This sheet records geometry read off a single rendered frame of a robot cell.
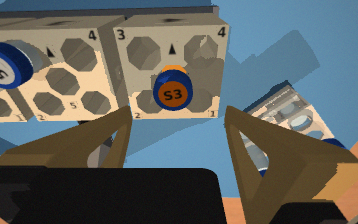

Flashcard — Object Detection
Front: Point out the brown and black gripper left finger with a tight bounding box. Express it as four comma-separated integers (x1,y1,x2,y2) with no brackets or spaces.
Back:
0,106,132,168

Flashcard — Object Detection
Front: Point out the blue flat mat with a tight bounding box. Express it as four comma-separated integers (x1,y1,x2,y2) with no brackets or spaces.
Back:
0,0,358,198

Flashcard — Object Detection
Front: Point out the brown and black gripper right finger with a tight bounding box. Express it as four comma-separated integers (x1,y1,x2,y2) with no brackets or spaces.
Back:
224,106,358,224

